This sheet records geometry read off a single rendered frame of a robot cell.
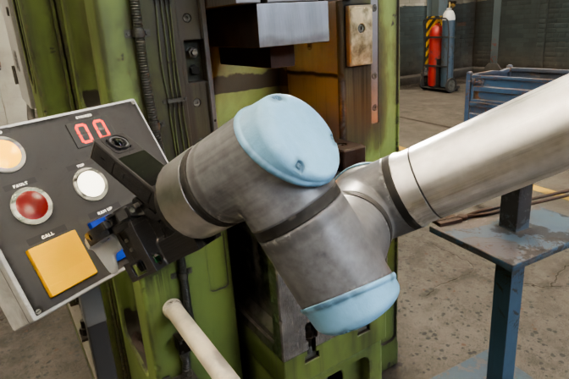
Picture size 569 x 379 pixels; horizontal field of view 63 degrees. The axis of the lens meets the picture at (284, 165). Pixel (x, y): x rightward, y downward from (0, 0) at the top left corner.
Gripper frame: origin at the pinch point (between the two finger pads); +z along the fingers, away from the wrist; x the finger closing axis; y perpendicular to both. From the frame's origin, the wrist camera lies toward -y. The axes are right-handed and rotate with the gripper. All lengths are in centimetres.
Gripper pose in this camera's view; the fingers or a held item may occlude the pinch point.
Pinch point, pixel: (94, 238)
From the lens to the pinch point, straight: 67.0
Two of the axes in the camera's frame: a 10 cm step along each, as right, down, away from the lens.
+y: 4.8, 8.8, -0.1
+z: -7.0, 3.9, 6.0
